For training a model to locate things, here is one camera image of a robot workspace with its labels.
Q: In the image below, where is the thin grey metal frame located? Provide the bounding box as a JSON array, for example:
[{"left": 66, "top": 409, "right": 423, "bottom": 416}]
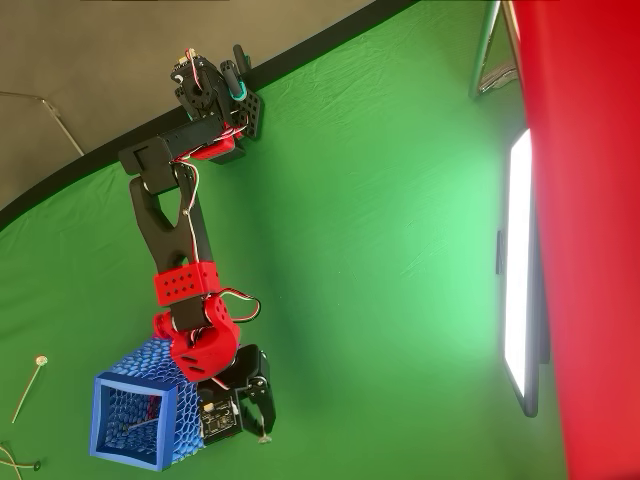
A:
[{"left": 0, "top": 90, "right": 86, "bottom": 158}]

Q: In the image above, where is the chrome tube stand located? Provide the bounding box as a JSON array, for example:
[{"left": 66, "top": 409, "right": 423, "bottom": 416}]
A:
[{"left": 468, "top": 0, "right": 522, "bottom": 102}]

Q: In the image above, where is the blue and magenta mesh basket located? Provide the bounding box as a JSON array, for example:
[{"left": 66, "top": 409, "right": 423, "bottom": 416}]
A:
[{"left": 89, "top": 330, "right": 207, "bottom": 471}]

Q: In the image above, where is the black and teal table clamp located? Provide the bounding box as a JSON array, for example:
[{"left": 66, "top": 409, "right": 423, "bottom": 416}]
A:
[{"left": 218, "top": 43, "right": 252, "bottom": 105}]

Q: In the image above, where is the large red blurred object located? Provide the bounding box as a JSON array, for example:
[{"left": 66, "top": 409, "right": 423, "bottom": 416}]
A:
[{"left": 509, "top": 0, "right": 640, "bottom": 480}]

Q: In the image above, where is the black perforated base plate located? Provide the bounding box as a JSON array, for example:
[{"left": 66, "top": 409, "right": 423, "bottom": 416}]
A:
[{"left": 231, "top": 88, "right": 267, "bottom": 143}]

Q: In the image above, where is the small camera circuit board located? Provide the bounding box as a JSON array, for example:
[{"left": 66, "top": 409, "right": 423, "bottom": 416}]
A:
[{"left": 198, "top": 392, "right": 243, "bottom": 447}]

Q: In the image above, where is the white LED light panel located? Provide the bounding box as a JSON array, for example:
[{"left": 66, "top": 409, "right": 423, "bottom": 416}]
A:
[{"left": 494, "top": 127, "right": 551, "bottom": 419}]

